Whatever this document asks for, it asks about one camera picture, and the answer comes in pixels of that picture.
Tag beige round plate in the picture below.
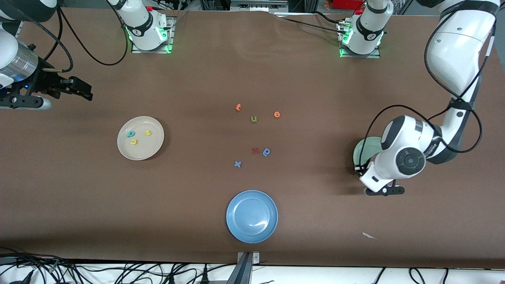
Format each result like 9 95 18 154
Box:
117 116 165 161

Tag grey metal box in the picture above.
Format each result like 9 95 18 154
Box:
230 0 289 13

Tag blue round plate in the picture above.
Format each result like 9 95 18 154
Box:
226 190 279 244

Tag brown table cover sheet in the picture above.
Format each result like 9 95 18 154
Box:
0 10 505 269

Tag red box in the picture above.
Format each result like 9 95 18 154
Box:
333 0 366 11

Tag green round plate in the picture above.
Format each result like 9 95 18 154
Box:
353 136 383 174

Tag black right arm loop cable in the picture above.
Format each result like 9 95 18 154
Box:
57 0 130 67

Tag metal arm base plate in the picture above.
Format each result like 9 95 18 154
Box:
131 17 174 54
339 21 382 59

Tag metal table clamp bracket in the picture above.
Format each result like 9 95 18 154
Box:
237 251 260 284

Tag black base cable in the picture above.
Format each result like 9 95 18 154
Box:
314 10 342 25
282 17 344 34

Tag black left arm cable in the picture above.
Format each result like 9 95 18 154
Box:
365 8 497 174

